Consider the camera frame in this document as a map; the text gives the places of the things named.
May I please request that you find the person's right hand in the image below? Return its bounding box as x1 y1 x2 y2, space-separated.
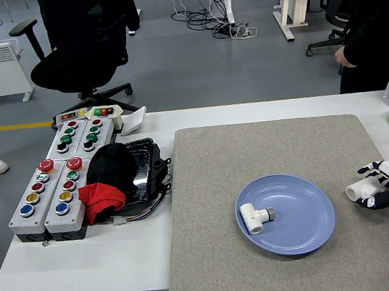
333 43 358 72

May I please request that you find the white tee pipe fitting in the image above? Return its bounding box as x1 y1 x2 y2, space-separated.
344 178 375 203
238 199 280 237

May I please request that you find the blue round plate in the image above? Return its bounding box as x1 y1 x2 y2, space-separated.
230 166 341 264

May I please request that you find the black office chair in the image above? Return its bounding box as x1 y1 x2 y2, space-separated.
5 0 141 130
298 0 362 58

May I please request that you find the grey-brown mat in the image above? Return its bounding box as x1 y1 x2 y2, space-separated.
141 97 389 291

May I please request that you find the four-button grey control box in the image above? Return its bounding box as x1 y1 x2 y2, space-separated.
72 115 120 160
41 118 93 163

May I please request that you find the black cloth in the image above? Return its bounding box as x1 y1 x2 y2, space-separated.
80 139 143 206

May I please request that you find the red cloth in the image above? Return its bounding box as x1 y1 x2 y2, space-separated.
76 179 130 227

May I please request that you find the white table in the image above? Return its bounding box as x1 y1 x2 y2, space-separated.
0 75 389 291

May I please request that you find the five-button grey control box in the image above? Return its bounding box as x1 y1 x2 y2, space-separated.
35 154 103 245
0 156 77 247

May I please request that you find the black floor cable bundle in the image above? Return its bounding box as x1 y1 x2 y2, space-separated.
168 0 238 46

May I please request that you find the white flat wall switch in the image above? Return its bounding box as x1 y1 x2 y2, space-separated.
117 105 151 138

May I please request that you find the cream green-red switch box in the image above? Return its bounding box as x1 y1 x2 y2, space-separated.
85 102 126 135

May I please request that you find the white connector with wires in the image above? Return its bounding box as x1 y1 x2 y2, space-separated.
109 192 172 227

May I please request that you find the small grey rocker switch box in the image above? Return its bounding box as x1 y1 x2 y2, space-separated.
52 108 89 130

